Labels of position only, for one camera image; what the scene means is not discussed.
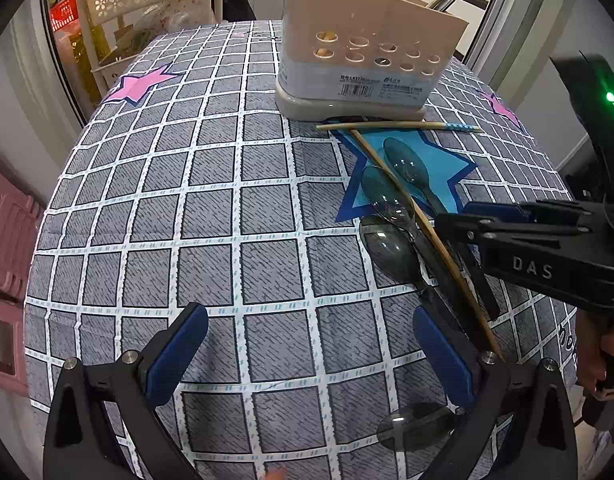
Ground smoky plastic spoon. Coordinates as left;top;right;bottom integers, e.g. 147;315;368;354
377;402;463;452
383;138;447;214
361;166;415;232
359;216;493;351

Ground person's right hand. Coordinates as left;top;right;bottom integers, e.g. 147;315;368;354
576;310;614;392

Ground beige utensil holder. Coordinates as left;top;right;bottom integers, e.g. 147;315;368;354
275;0;467;122

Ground grey checked tablecloth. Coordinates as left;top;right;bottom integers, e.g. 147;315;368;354
22;19;580;480

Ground red plastic basket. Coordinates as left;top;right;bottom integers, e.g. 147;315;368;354
49;0;78;32

